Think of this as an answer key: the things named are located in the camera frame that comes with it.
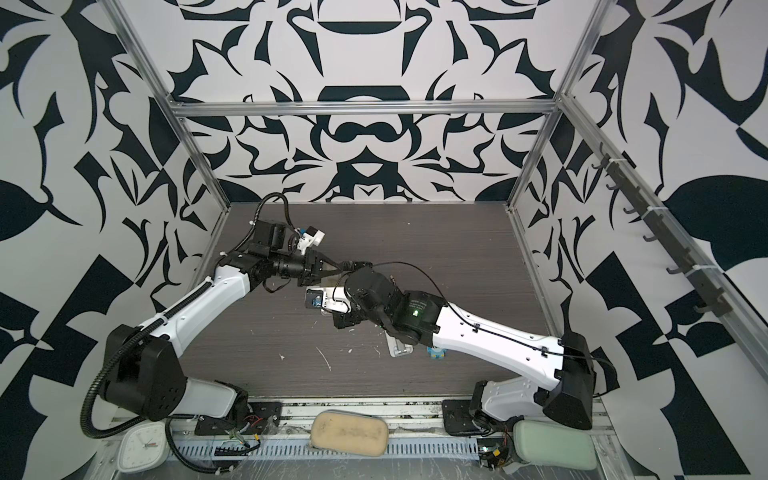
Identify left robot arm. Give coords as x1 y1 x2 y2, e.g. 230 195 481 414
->
85 220 364 421

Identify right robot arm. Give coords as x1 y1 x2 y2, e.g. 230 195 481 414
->
319 267 596 430

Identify blue owl figurine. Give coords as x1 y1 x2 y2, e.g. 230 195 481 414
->
427 347 446 360

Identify tan sponge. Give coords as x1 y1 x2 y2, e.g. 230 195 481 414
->
310 410 389 457

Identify small circuit board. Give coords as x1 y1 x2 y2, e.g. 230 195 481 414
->
477 436 513 470

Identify pale green sponge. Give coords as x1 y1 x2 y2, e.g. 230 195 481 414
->
512 420 598 471

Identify white square clock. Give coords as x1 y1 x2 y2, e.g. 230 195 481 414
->
117 421 170 474

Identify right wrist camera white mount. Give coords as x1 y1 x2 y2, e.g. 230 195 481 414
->
305 286 351 314

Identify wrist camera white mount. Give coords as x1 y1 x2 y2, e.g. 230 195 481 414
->
305 286 351 314
296 227 325 255

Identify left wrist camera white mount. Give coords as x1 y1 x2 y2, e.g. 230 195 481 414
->
296 227 325 255

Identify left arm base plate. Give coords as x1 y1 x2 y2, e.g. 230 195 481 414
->
194 401 283 436

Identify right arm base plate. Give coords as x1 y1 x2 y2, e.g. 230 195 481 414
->
441 399 481 437

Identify white slotted cable duct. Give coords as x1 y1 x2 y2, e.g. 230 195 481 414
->
177 437 479 461

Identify black corrugated cable conduit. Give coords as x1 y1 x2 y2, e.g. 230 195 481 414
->
79 191 298 440

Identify black wall hook rail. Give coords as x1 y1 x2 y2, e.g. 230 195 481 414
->
594 147 733 317

